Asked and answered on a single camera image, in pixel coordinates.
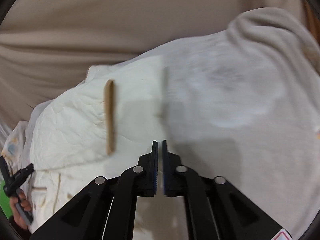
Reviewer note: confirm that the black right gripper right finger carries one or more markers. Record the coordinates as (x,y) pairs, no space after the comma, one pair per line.
(214,208)

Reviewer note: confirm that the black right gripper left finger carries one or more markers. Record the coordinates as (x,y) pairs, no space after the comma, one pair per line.
(105,208)

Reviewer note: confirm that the grey floral fleece blanket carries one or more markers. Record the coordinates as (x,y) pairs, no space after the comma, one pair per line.
(242,103)

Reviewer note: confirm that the white quilted duvet tan trim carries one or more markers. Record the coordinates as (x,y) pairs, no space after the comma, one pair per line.
(68,148)

